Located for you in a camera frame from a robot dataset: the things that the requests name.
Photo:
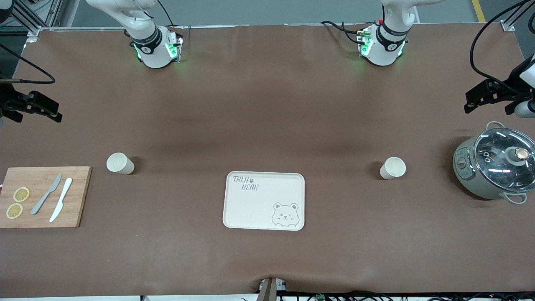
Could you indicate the grey-green electric pot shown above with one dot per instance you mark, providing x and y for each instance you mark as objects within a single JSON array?
[{"x": 470, "y": 177}]

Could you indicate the brown table mat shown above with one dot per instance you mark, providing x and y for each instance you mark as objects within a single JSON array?
[{"x": 267, "y": 104}]

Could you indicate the white plastic knife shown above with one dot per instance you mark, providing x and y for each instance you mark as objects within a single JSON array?
[{"x": 62, "y": 198}]

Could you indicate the glass pot lid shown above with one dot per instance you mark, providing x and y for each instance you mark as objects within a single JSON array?
[{"x": 501, "y": 161}]

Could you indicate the white IKEA cup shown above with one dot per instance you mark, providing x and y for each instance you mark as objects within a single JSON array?
[
  {"x": 392, "y": 168},
  {"x": 121, "y": 164}
]

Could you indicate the lemon slice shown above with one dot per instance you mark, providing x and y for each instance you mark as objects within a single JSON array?
[
  {"x": 14, "y": 211},
  {"x": 21, "y": 194}
]

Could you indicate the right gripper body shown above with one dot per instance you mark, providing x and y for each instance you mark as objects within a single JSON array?
[{"x": 9, "y": 101}]

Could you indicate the metal table clamp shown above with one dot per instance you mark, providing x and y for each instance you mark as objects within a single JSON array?
[{"x": 268, "y": 289}]

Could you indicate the aluminium frame post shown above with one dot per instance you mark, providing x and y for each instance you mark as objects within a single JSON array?
[
  {"x": 508, "y": 26},
  {"x": 35, "y": 30}
]

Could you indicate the grey plastic knife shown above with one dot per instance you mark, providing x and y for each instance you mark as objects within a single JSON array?
[{"x": 46, "y": 195}]

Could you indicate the cream bear print tray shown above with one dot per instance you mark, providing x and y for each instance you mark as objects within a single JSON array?
[{"x": 259, "y": 207}]

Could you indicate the wooden cutting board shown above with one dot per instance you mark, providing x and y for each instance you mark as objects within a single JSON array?
[{"x": 79, "y": 196}]

